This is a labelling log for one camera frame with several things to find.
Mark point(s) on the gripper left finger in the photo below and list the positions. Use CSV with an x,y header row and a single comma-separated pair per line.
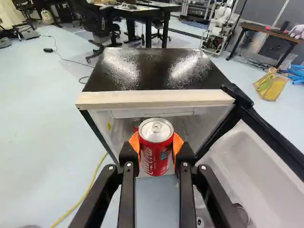
x,y
127,190

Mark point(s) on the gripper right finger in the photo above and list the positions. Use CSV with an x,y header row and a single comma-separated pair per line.
x,y
186,190

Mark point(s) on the red drink can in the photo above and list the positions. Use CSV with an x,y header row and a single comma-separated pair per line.
x,y
155,152
135,127

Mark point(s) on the fridge door with white lining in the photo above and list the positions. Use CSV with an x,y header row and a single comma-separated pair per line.
x,y
249,161

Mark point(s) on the black mini fridge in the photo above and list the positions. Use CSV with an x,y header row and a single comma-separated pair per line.
x,y
147,71

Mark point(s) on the white robot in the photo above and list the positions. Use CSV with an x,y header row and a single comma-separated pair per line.
x,y
219,23

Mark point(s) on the black office chair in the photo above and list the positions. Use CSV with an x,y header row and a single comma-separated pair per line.
x,y
99,21

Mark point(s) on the brown top table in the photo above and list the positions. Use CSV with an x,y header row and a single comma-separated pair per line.
x,y
261,28

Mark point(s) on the black desk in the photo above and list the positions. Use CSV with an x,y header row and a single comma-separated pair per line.
x,y
147,10

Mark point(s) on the purple plush toy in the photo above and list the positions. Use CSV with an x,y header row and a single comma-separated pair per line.
x,y
297,32

